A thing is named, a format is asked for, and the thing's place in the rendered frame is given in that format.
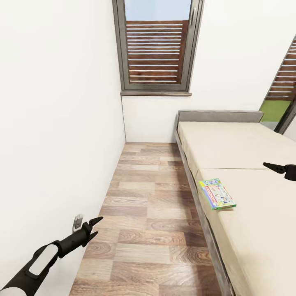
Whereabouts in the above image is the board game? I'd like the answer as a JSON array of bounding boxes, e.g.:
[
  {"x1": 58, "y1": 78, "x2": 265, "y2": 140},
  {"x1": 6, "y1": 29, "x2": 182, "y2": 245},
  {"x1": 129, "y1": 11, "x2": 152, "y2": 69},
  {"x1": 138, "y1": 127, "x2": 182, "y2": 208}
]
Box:
[{"x1": 199, "y1": 178, "x2": 236, "y2": 210}]

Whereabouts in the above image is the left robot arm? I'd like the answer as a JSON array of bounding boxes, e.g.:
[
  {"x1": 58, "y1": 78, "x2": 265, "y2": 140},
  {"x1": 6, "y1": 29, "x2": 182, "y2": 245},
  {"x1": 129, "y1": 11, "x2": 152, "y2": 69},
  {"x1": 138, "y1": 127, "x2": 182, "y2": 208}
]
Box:
[{"x1": 0, "y1": 214, "x2": 103, "y2": 296}]

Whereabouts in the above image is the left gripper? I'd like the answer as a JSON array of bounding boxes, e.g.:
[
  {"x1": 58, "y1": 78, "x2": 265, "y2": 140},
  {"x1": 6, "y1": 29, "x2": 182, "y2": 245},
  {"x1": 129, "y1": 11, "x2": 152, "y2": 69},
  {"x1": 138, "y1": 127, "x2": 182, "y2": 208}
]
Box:
[{"x1": 68, "y1": 216, "x2": 103, "y2": 251}]

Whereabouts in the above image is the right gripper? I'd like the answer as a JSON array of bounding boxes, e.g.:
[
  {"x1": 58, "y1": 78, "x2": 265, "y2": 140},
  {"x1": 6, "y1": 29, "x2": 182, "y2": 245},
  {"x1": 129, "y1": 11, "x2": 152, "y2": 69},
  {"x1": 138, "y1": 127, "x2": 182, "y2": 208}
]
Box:
[{"x1": 263, "y1": 162, "x2": 296, "y2": 181}]

